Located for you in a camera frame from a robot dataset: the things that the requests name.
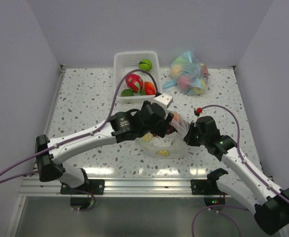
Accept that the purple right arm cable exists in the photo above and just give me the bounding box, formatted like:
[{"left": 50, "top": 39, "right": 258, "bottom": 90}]
[{"left": 191, "top": 104, "right": 289, "bottom": 237}]

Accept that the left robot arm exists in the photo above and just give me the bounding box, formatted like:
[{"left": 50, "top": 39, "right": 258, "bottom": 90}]
[{"left": 35, "top": 101, "right": 174, "bottom": 194}]

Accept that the pink dragon fruit toy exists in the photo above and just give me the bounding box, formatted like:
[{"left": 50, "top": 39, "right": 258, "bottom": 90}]
[{"left": 125, "top": 74, "right": 144, "bottom": 94}]

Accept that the orange peach toy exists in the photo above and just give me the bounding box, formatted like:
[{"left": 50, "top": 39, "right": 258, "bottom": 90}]
[{"left": 172, "top": 112, "right": 181, "bottom": 122}]

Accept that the clear plastic fruit bag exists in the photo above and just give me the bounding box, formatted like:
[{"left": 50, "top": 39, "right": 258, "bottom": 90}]
[{"left": 136, "top": 116, "right": 189, "bottom": 158}]

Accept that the red apple slice toy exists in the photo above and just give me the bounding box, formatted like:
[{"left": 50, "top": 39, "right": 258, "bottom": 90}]
[{"left": 144, "top": 81, "right": 156, "bottom": 95}]

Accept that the blue plastic fruit bag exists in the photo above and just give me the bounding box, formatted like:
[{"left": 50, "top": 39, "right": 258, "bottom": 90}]
[{"left": 162, "top": 51, "right": 209, "bottom": 95}]

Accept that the lime slice toy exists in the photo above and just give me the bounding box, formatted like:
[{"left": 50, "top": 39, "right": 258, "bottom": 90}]
[{"left": 142, "top": 133, "right": 152, "bottom": 142}]

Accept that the yellow green mango toy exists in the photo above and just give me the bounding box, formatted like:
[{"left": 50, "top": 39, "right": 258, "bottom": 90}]
[{"left": 120, "top": 89, "right": 134, "bottom": 97}]

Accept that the green striped watermelon toy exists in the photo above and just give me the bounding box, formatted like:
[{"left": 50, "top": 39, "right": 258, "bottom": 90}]
[{"left": 138, "top": 59, "right": 152, "bottom": 71}]

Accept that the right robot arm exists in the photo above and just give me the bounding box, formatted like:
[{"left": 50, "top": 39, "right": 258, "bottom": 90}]
[{"left": 183, "top": 116, "right": 289, "bottom": 235}]

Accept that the lemon slice toy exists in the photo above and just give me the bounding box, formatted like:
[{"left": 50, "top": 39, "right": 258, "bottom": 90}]
[{"left": 156, "top": 149, "right": 170, "bottom": 157}]

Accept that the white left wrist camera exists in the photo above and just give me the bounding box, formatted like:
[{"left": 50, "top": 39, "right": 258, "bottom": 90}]
[{"left": 152, "top": 93, "right": 173, "bottom": 109}]

